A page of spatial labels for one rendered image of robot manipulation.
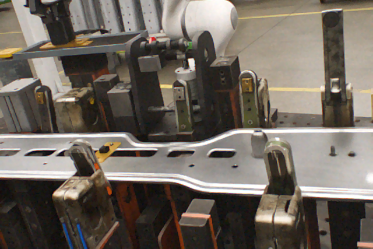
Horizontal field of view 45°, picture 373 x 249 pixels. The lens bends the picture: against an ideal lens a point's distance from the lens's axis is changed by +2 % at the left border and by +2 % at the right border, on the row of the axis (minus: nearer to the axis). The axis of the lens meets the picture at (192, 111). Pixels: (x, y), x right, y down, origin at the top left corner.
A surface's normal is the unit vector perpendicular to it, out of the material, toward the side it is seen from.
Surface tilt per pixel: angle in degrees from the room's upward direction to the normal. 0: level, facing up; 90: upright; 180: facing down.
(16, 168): 0
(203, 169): 0
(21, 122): 90
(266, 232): 90
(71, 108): 90
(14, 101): 90
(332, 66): 81
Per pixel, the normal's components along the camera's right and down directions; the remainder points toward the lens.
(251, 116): -0.36, 0.22
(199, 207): -0.18, -0.91
